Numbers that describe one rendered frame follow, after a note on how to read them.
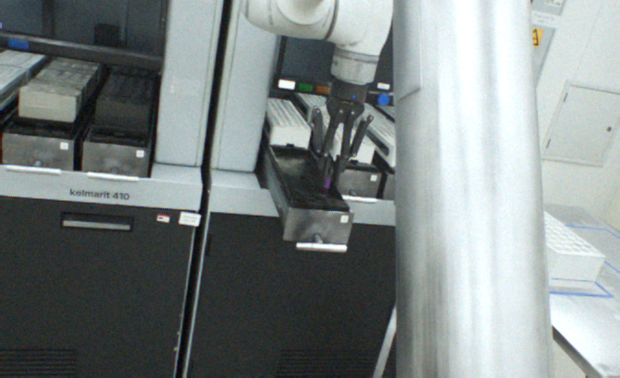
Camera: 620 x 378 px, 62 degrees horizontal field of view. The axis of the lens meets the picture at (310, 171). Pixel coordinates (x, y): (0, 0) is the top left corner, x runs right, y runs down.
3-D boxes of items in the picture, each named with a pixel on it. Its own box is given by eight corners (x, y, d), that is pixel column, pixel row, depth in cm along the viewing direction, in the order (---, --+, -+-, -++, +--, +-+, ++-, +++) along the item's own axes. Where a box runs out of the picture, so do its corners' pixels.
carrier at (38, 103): (77, 121, 117) (78, 95, 115) (76, 123, 116) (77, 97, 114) (20, 113, 114) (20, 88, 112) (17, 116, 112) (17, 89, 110)
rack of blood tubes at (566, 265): (463, 207, 114) (471, 182, 112) (503, 212, 117) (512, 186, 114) (543, 285, 87) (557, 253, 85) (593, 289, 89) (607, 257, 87)
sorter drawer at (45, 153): (66, 88, 170) (67, 61, 166) (112, 94, 173) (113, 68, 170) (-6, 173, 104) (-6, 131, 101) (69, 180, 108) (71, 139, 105)
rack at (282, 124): (254, 115, 158) (257, 96, 156) (286, 120, 161) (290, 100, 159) (269, 148, 131) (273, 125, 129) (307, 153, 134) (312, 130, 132)
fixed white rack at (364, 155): (307, 128, 156) (311, 109, 154) (339, 133, 159) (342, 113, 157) (333, 164, 129) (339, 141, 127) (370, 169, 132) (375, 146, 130)
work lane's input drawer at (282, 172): (243, 133, 163) (247, 105, 160) (286, 137, 167) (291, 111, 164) (285, 253, 97) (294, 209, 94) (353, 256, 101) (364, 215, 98)
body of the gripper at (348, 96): (363, 78, 111) (354, 120, 114) (327, 72, 108) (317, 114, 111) (375, 86, 104) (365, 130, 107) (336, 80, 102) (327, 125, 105)
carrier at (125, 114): (148, 129, 122) (150, 104, 120) (148, 131, 120) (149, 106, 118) (95, 123, 118) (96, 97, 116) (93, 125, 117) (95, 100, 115)
